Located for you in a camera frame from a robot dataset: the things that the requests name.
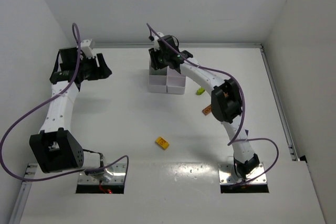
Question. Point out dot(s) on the lime lego brick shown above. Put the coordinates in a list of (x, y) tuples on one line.
[(200, 91)]

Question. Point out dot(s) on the orange-brown long lego brick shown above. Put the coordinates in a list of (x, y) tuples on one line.
[(207, 110)]

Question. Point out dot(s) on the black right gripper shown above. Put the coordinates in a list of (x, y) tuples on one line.
[(159, 60)]

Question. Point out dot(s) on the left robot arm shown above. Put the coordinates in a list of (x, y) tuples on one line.
[(54, 147)]

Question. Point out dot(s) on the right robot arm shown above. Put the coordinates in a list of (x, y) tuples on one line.
[(226, 99)]

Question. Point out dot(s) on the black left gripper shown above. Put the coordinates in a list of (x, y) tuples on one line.
[(94, 67)]

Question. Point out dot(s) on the yellow lego brick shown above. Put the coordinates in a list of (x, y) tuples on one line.
[(162, 143)]

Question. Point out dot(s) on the white compartment container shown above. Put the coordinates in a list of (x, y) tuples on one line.
[(166, 80)]

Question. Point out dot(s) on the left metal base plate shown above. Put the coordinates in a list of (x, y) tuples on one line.
[(112, 176)]

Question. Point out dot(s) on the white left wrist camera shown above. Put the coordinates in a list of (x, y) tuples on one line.
[(87, 46)]

